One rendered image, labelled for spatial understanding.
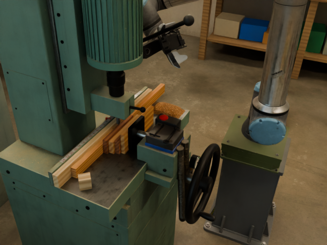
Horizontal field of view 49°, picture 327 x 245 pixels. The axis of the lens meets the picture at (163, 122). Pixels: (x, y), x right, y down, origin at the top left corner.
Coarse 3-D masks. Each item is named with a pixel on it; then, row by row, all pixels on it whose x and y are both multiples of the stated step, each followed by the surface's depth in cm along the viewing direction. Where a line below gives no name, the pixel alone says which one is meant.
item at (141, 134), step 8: (136, 120) 122; (144, 120) 124; (128, 128) 118; (136, 128) 120; (144, 128) 126; (128, 136) 119; (136, 136) 122; (144, 136) 121; (128, 144) 121; (136, 144) 124
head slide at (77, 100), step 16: (64, 0) 102; (80, 0) 103; (64, 16) 105; (80, 16) 105; (64, 32) 108; (80, 32) 107; (64, 48) 111; (80, 48) 110; (64, 64) 115; (80, 64) 112; (64, 80) 119; (80, 80) 115; (96, 80) 123; (80, 96) 119; (80, 112) 123
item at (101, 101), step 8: (96, 88) 124; (104, 88) 124; (96, 96) 121; (104, 96) 120; (128, 96) 120; (96, 104) 123; (104, 104) 121; (112, 104) 119; (120, 104) 118; (128, 104) 120; (104, 112) 123; (112, 112) 121; (120, 112) 119; (128, 112) 121
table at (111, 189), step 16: (96, 160) 118; (112, 160) 118; (128, 160) 119; (96, 176) 112; (112, 176) 112; (128, 176) 112; (144, 176) 119; (160, 176) 117; (176, 176) 120; (64, 192) 107; (80, 192) 106; (96, 192) 106; (112, 192) 106; (128, 192) 111; (80, 208) 107; (96, 208) 103; (112, 208) 103
